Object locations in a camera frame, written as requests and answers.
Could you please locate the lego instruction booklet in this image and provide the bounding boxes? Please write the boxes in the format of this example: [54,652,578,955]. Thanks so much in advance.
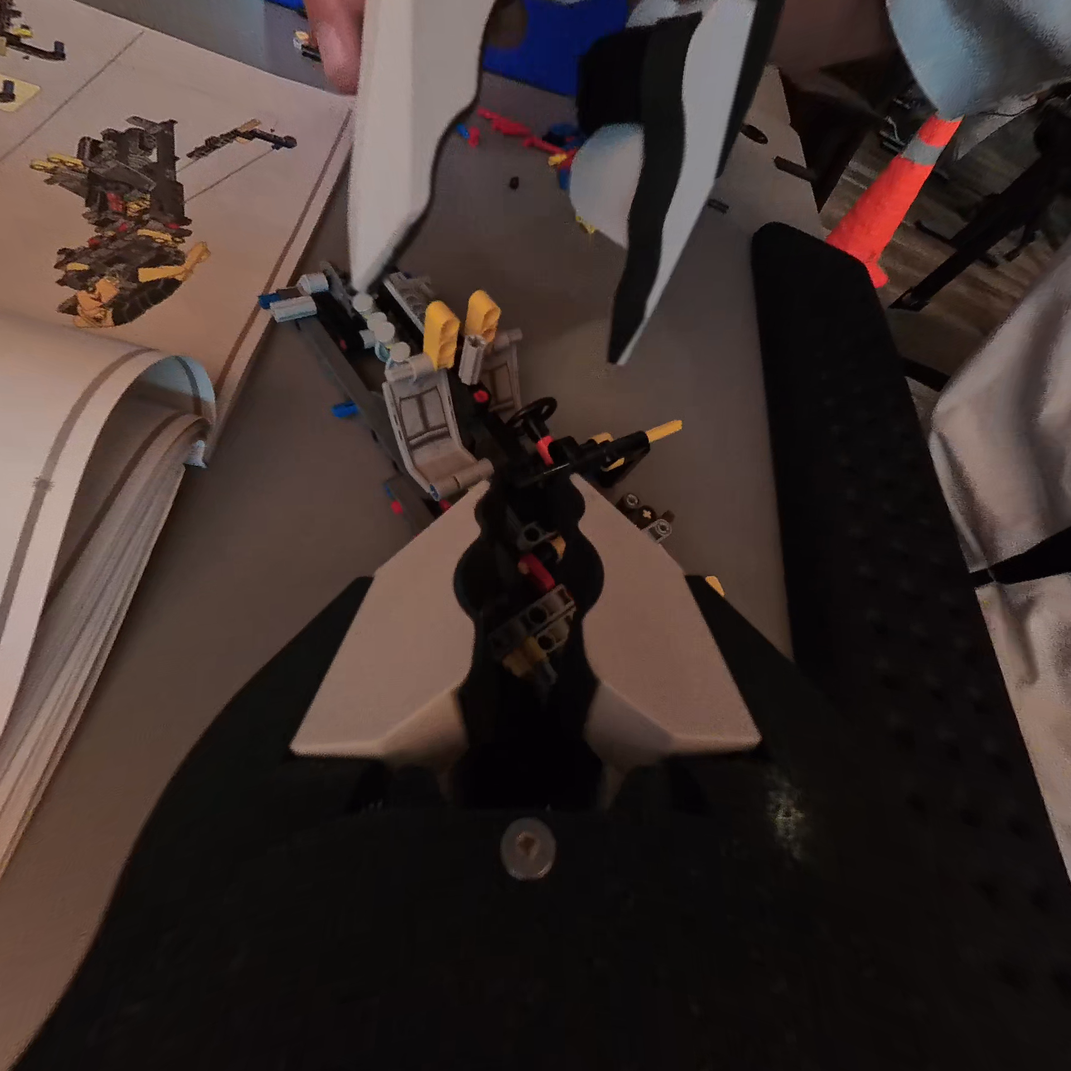
[0,0,356,875]

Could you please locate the black lego beam yellow axle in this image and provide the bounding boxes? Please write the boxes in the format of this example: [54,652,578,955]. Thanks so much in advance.
[514,418,684,490]

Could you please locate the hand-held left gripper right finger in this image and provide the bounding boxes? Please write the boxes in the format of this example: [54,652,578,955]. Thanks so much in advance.
[544,479,763,808]

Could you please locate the blue plastic bin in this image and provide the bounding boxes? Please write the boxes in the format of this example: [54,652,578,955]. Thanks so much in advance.
[481,0,633,97]

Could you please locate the black strap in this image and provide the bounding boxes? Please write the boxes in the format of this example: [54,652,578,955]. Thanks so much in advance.
[971,548,1071,588]

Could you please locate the orange traffic cone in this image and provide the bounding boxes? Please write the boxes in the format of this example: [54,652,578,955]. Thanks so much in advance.
[824,113,963,287]

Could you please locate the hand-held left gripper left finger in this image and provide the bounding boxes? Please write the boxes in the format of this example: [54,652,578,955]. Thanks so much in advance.
[288,484,545,808]

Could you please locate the person's right hand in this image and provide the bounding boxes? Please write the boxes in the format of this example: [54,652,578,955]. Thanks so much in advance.
[303,0,366,95]

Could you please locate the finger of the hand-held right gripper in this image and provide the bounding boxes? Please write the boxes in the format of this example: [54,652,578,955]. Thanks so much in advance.
[345,0,496,291]
[607,0,785,366]

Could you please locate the black metal stand legs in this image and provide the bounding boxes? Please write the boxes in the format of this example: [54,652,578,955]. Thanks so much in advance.
[891,100,1071,311]

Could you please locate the person's white printed shirt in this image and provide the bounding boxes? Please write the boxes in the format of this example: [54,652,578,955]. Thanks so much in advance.
[887,0,1071,804]

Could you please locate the lego car model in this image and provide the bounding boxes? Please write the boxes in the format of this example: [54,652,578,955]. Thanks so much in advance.
[256,262,726,687]

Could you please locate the pile of red blue lego pins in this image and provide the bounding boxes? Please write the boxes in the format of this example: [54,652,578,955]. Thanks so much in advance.
[454,104,597,172]

